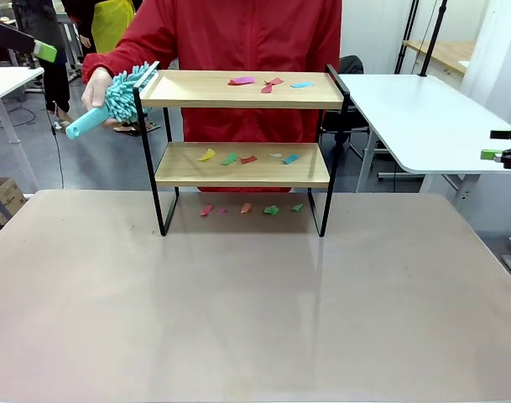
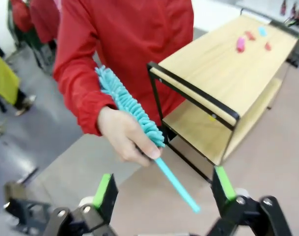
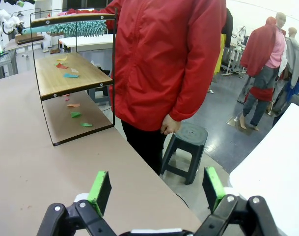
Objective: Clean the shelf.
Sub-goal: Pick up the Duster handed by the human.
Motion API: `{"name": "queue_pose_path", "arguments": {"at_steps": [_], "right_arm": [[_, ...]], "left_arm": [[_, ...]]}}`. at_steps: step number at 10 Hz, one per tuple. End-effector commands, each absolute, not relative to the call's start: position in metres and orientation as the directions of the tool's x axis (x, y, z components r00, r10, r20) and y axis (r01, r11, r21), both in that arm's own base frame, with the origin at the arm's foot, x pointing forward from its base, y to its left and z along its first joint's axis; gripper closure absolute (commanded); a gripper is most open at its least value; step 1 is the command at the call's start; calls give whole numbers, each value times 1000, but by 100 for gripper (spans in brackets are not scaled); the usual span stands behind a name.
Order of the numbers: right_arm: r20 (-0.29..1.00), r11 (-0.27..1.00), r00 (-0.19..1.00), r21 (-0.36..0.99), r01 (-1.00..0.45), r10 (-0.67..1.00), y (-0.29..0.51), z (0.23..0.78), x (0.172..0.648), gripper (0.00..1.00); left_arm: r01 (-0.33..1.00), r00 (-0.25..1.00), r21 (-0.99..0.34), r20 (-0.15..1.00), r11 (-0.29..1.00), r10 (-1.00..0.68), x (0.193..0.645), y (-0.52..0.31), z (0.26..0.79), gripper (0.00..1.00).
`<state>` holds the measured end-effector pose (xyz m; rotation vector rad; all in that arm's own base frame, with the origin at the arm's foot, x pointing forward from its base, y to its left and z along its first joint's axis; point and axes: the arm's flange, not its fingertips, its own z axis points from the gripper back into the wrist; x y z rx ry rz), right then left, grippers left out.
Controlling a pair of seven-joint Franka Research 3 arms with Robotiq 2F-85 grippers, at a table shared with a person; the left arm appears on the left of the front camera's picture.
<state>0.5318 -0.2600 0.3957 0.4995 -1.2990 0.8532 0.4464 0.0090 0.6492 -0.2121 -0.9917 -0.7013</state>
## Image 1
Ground thick black stand pole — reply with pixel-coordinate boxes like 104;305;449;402
418;0;449;78

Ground teal chenille duster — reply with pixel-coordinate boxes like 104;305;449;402
65;61;159;141

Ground person in dark clothes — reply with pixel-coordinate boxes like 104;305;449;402
11;0;74;123

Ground black office chair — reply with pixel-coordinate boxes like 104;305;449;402
321;55;378;169

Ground white table with rounded corner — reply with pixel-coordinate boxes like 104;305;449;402
336;73;511;232

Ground person's right forearm red sleeve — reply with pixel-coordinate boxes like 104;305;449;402
81;38;155;85

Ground thin black floor cable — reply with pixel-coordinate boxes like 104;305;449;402
47;100;67;190

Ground person in red jacket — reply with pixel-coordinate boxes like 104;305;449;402
116;0;343;193

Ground cardboard box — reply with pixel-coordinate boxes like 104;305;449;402
0;175;29;228

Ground white side table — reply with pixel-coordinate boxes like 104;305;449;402
0;65;45;146

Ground person in yellow apron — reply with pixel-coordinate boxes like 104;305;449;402
61;0;147;55

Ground thin black stand pole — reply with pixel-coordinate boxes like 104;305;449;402
395;0;420;76

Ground two-tier wooden shelf black frame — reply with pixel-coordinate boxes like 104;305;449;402
132;61;352;238

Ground wooden top workbench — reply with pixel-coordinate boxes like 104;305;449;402
401;39;478;76

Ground person's right hand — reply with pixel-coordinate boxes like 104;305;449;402
81;66;121;129

